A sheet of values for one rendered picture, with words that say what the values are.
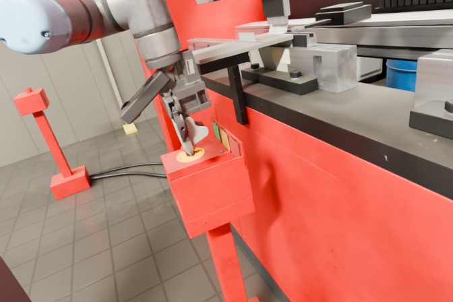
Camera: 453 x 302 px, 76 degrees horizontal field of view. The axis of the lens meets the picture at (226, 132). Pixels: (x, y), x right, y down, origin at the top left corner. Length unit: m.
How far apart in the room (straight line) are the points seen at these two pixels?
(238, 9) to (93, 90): 2.23
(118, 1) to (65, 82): 3.06
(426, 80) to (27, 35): 0.57
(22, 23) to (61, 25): 0.04
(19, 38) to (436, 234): 0.60
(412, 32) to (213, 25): 1.09
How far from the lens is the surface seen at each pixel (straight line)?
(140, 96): 0.54
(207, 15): 1.70
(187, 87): 0.55
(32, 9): 0.43
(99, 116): 3.64
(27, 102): 2.36
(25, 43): 0.44
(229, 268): 0.88
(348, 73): 0.71
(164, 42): 0.53
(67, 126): 3.67
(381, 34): 0.93
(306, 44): 0.77
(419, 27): 0.87
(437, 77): 0.56
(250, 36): 0.83
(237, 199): 0.66
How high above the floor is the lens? 1.11
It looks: 24 degrees down
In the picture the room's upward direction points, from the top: 12 degrees counter-clockwise
